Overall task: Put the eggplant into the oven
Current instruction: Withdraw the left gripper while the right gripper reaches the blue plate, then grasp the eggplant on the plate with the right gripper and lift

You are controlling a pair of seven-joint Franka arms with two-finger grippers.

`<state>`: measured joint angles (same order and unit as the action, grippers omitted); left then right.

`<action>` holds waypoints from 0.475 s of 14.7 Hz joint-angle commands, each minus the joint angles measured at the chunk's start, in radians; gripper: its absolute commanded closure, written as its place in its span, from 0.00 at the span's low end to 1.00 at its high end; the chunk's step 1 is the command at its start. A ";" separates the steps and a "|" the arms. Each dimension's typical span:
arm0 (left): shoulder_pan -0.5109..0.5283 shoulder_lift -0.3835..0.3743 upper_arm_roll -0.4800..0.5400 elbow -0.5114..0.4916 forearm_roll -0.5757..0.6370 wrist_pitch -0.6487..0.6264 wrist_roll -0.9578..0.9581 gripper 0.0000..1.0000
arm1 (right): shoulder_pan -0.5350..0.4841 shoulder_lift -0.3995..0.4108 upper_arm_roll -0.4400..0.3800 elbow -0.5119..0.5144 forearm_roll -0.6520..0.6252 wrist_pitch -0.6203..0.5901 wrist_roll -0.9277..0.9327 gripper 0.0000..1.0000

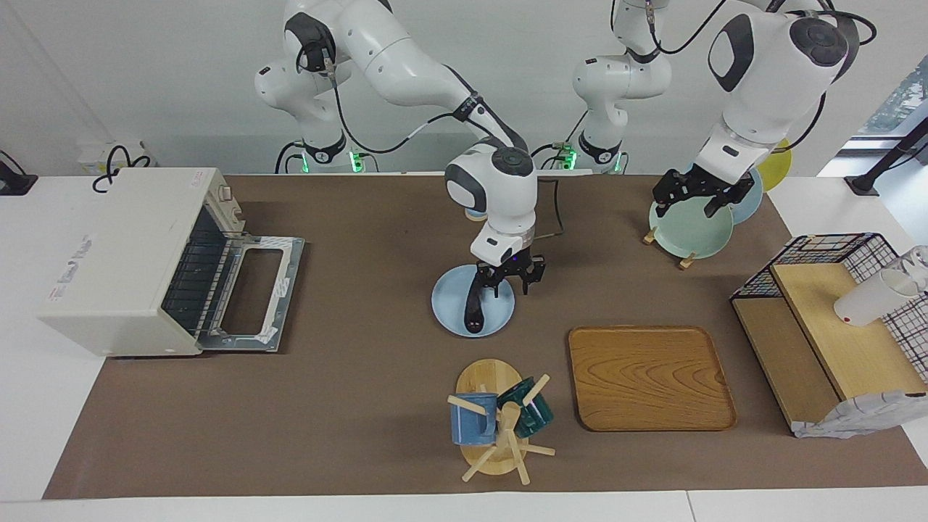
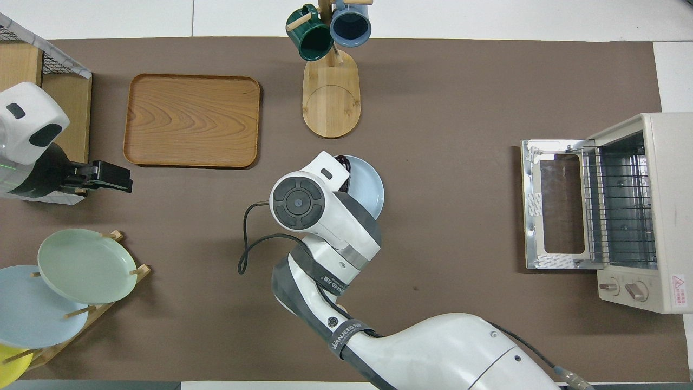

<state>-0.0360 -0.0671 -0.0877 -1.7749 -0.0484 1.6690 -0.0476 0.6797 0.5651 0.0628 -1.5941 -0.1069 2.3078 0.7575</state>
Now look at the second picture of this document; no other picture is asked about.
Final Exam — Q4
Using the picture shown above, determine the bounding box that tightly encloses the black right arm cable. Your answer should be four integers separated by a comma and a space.
238, 201, 596, 390

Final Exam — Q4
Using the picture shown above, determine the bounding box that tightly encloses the brown table mat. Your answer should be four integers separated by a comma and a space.
0, 37, 691, 382

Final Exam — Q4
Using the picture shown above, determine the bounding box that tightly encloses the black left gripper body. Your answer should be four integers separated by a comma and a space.
8, 144, 99, 198

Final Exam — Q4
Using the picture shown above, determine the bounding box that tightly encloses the brown wooden tray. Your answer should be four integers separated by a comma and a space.
123, 73, 261, 169

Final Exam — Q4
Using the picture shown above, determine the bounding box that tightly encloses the light blue racked plate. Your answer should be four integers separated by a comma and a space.
0, 265, 90, 349

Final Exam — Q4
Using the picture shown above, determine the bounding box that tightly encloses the yellow plate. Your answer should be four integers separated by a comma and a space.
0, 344, 33, 389

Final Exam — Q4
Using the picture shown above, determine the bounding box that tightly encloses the blue mug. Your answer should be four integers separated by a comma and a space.
329, 0, 372, 48

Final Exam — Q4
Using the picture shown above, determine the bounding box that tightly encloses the pale green plate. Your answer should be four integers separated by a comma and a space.
37, 228, 138, 304

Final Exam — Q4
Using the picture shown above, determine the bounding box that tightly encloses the cream toaster oven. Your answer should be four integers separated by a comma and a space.
521, 113, 693, 314

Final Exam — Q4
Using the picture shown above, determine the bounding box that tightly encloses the wooden plate rack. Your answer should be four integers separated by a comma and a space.
16, 230, 152, 372

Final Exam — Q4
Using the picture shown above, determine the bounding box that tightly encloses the wooden mug tree stand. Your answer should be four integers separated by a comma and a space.
286, 0, 374, 139

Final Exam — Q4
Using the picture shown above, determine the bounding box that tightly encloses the dark green mug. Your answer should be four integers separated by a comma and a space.
286, 4, 334, 61

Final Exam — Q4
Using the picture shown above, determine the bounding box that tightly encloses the wire and wood shelf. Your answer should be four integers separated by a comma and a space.
0, 14, 93, 205

